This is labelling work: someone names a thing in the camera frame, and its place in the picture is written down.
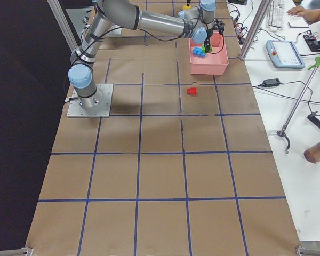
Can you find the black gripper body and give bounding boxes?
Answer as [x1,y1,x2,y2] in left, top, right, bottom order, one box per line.
[206,19,225,48]

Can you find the blue toy block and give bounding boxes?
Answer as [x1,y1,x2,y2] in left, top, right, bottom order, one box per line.
[192,47,206,58]

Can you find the pink plastic box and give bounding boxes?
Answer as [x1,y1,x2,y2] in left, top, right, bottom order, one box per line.
[189,32,229,75]

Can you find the person hand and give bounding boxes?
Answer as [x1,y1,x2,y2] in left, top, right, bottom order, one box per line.
[286,5,306,17]

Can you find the red toy block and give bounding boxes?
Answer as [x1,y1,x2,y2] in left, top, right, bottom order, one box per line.
[187,87,197,96]

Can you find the white keyboard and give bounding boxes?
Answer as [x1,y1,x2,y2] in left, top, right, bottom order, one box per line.
[267,0,284,29]

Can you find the teach pendant tablet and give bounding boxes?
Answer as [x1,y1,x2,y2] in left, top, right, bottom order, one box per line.
[266,40,305,69]

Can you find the black power adapter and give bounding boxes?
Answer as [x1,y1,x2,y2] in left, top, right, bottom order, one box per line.
[262,78,281,87]

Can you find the brown bottle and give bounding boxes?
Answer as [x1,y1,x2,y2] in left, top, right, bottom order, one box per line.
[303,142,320,164]

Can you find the aluminium frame post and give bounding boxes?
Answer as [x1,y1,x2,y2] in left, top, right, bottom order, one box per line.
[239,0,271,61]

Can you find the green handled reacher grabber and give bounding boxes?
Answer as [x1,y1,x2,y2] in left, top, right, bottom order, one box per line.
[276,57,320,154]

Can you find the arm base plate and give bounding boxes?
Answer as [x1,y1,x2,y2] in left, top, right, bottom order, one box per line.
[67,83,114,118]

